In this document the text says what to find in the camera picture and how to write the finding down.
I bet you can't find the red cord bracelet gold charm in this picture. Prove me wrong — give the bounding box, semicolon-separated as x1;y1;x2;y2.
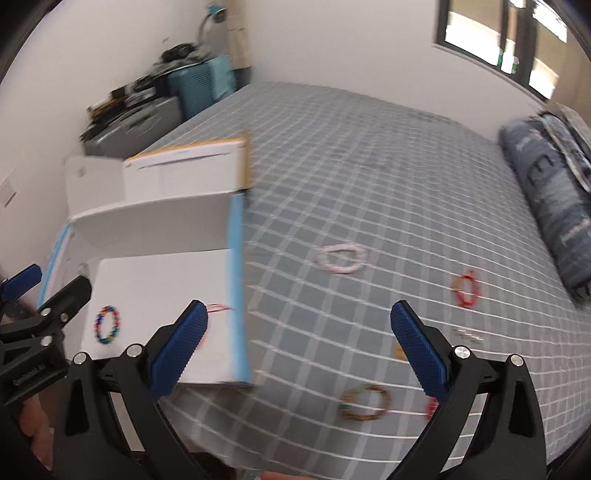
451;270;478;308

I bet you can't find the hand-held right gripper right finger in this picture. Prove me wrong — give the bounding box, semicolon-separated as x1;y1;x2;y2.
390;300;549;480

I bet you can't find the blue desk lamp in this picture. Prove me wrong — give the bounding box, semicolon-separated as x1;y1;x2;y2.
198;2;229;51

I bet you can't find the grey patterned pillow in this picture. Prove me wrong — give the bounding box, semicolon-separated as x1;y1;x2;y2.
538;104;591;192

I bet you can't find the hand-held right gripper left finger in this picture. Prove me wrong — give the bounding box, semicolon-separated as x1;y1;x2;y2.
52;299;218;480

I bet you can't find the beige curtain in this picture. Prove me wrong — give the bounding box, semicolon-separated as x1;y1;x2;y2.
226;0;253;88

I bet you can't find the blue and white cardboard box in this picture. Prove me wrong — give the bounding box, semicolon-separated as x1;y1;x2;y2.
39;131;257;387

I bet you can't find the brown wooden bead bracelet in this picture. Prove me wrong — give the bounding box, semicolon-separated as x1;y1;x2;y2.
338;384;391;422

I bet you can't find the black pouch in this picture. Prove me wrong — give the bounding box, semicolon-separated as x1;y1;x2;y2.
161;43;200;64

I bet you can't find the grey hard suitcase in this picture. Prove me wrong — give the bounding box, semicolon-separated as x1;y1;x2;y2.
82;96;183;158

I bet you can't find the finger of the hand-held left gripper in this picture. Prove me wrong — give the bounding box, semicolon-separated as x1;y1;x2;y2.
0;264;43;306
0;276;93;347

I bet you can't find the pile of dark boxes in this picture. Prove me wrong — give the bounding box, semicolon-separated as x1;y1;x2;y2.
88;62;171;125

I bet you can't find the person's left hand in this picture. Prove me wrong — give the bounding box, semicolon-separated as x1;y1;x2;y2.
19;396;57;468

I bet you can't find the bed with grey checked sheet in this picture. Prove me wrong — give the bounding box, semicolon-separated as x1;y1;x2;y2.
159;82;591;480

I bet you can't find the multicoloured bead bracelet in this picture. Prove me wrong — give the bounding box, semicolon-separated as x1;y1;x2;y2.
93;305;122;344

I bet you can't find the dark framed window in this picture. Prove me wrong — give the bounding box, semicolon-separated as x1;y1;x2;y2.
434;0;571;100

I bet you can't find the pink bead bracelet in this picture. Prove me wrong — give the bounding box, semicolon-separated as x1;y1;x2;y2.
316;244;368;274

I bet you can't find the teal hard suitcase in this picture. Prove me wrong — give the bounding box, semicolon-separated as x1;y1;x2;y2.
167;55;238;121

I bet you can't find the blue patterned pillow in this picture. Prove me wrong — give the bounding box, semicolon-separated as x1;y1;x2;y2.
498;115;591;303

